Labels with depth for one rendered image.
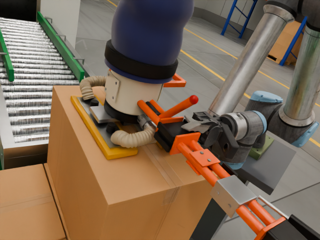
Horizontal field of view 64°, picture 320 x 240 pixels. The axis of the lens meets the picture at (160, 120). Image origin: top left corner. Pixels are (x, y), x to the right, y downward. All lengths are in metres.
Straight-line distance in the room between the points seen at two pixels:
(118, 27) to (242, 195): 0.51
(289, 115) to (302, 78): 0.21
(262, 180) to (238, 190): 0.73
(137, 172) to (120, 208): 0.12
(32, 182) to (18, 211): 0.15
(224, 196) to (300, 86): 0.70
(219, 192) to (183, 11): 0.45
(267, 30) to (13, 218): 1.12
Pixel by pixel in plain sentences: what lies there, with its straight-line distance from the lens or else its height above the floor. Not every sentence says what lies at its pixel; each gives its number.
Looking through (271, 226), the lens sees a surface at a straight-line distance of 0.55.
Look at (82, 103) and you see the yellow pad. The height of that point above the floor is 0.97.
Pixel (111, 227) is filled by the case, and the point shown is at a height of 0.85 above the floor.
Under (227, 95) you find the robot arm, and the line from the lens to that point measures 0.97.
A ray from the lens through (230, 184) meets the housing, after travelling 0.59.
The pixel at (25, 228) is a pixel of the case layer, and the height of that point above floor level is 0.54.
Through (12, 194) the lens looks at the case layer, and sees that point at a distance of 1.20.
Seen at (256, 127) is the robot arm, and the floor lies 1.09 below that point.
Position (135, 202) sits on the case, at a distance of 0.69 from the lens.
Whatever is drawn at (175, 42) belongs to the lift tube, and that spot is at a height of 1.28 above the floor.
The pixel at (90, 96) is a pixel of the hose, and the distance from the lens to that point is 0.94.
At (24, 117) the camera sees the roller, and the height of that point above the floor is 0.55.
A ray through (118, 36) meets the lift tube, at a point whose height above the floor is 1.25.
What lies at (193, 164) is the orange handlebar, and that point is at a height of 1.07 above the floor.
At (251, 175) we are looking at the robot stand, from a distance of 1.30.
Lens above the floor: 1.44
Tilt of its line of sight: 29 degrees down
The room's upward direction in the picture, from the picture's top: 18 degrees clockwise
